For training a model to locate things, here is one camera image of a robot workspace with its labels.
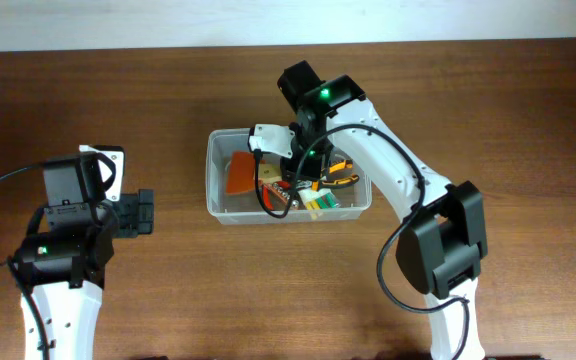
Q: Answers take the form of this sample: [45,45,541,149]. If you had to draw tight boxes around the orange black needle nose pliers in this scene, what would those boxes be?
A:
[311,160,360,191]

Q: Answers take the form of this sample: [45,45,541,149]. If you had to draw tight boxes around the clear case of coloured plugs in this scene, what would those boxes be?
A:
[298,188,341,220]

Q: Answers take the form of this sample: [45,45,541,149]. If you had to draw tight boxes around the orange socket bit rail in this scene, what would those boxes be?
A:
[265,183,300,210]

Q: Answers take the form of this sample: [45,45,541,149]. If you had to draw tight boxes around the red handled small pliers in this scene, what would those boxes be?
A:
[259,181,289,211]

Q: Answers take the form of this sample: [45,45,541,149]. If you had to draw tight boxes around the red scraper with wooden handle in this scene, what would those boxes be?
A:
[225,151,282,195]

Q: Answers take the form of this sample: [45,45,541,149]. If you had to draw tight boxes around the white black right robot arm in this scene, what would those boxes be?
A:
[277,61,488,359]

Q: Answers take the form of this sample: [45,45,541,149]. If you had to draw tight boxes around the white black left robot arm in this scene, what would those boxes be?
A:
[7,145,154,359]

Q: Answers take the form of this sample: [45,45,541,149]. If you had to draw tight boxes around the clear plastic storage container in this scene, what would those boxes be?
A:
[205,128,372,225]

